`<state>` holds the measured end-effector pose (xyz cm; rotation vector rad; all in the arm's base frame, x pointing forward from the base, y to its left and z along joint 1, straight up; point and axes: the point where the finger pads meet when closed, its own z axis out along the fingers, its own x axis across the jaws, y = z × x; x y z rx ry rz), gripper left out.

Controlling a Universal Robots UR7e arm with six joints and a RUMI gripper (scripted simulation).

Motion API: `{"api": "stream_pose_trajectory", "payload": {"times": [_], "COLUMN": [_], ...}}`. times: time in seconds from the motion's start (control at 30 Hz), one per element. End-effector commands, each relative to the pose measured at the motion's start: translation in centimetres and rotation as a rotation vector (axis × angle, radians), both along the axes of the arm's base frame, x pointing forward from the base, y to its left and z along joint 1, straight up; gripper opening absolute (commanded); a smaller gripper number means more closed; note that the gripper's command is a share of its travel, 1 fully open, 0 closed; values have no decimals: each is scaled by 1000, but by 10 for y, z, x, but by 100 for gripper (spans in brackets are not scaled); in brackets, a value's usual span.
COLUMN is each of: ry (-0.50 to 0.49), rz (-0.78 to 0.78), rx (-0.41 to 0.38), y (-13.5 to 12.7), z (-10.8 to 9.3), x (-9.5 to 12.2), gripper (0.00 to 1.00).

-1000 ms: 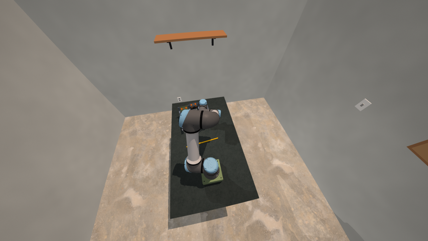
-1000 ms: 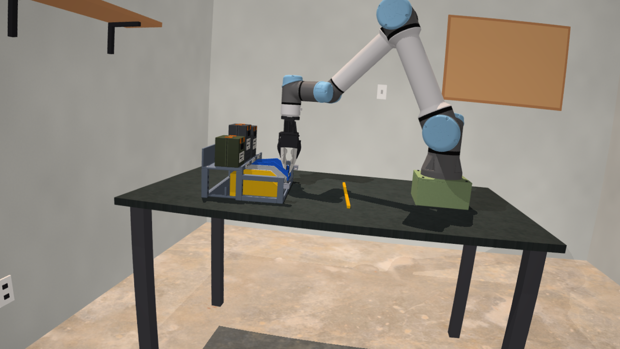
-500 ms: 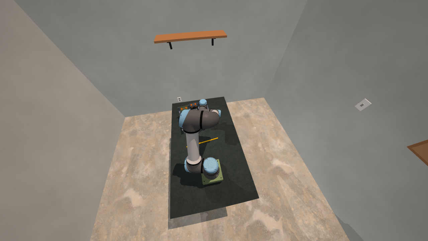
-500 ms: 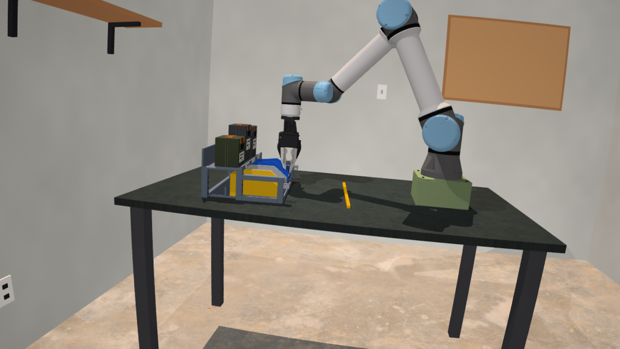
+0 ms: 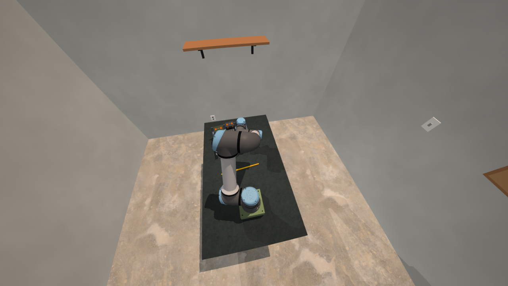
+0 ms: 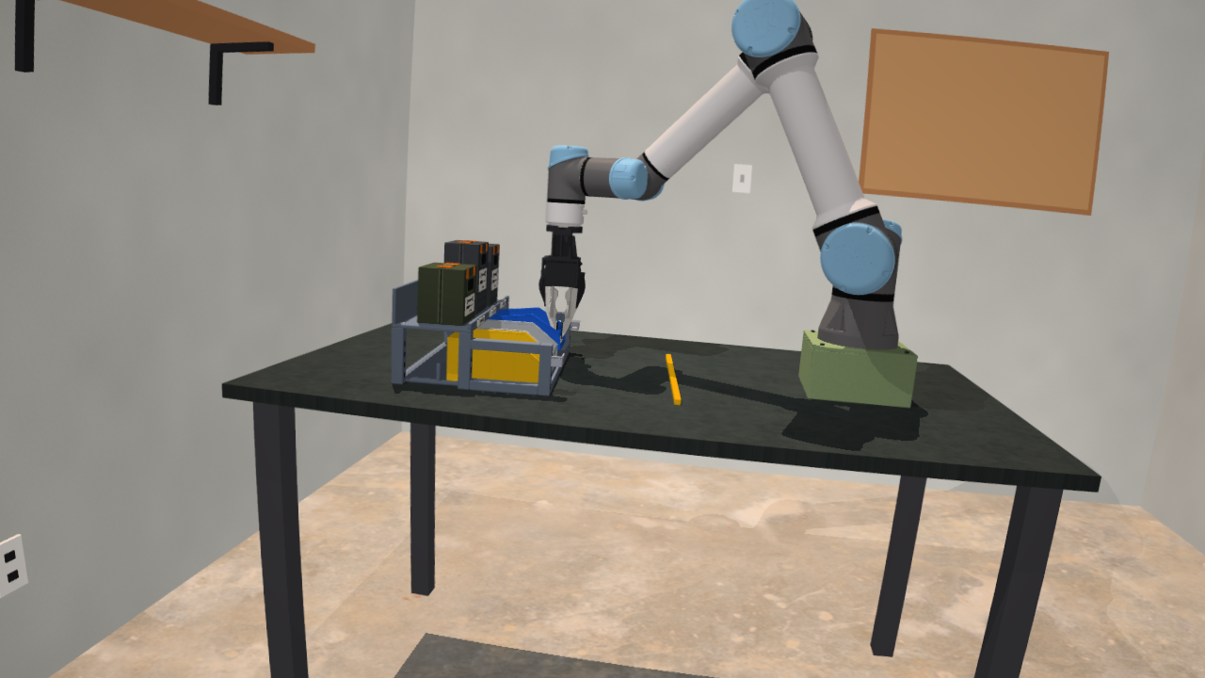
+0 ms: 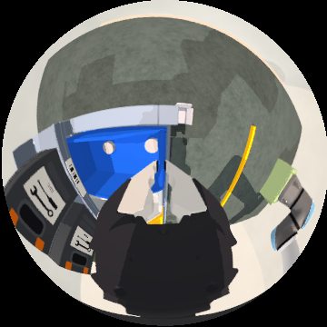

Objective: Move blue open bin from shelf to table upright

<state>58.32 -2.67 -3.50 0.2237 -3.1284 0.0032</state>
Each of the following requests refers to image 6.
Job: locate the olive green storage case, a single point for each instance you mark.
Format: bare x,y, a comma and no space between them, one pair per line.
446,293

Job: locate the blue bin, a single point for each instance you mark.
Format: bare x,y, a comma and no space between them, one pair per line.
536,315

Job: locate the grey metal shelf rack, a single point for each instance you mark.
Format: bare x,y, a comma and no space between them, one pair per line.
432,367

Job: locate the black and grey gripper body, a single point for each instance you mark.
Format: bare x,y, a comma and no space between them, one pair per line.
561,270

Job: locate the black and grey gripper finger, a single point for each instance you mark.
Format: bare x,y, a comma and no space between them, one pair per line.
573,297
550,309

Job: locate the dark grey tool case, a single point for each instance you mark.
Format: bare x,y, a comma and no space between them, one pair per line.
493,269
470,252

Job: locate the yellow open bin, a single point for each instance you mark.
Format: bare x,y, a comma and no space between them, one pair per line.
498,365

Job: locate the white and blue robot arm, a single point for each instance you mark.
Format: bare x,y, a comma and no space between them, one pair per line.
779,55

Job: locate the yellow vertical bar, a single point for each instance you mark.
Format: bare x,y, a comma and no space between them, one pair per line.
673,381

